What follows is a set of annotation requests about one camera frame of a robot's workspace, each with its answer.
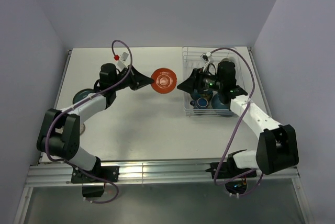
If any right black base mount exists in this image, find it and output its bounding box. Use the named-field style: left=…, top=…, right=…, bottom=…
left=205, top=162, right=251, bottom=179

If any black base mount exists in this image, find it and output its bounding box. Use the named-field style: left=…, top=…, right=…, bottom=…
left=70, top=165, right=119, bottom=202
left=205, top=162, right=251, bottom=179

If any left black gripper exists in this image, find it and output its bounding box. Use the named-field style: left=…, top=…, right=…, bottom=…
left=111, top=64, right=154, bottom=91

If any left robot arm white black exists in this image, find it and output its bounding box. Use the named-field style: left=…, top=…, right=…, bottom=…
left=37, top=63, right=154, bottom=182

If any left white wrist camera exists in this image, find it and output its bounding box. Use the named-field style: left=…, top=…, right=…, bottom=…
left=114, top=52, right=131, bottom=71

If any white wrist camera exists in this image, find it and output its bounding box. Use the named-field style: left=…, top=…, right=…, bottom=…
left=200, top=51, right=214, bottom=72
left=114, top=52, right=131, bottom=71

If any light blue scalloped plate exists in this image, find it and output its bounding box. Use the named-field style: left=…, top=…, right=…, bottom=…
left=222, top=57, right=235, bottom=63

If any aluminium rail frame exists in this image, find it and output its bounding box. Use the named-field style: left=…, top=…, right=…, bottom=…
left=23, top=47, right=315, bottom=224

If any blue ceramic bowl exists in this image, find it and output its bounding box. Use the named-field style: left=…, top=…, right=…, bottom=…
left=210, top=94, right=234, bottom=117

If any beige interior dark bowl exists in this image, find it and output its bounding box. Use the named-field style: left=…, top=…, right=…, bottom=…
left=190, top=89, right=213, bottom=100

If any teal dark saucer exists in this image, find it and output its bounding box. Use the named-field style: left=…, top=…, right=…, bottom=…
left=72, top=88, right=95, bottom=104

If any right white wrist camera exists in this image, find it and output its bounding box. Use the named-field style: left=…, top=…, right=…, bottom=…
left=200, top=51, right=214, bottom=72

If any orange saucer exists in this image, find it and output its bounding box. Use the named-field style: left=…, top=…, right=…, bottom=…
left=151, top=68, right=177, bottom=94

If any white wire dish rack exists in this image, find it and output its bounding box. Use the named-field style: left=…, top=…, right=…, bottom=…
left=181, top=47, right=250, bottom=116

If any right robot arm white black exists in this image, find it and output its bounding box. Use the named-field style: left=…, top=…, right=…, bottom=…
left=177, top=61, right=299, bottom=177

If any dark blue mug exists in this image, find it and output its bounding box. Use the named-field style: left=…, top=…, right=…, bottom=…
left=190, top=97, right=209, bottom=109

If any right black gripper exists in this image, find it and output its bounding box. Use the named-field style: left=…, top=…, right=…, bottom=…
left=177, top=67, right=224, bottom=94

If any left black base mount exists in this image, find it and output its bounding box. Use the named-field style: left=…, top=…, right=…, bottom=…
left=70, top=165, right=119, bottom=202

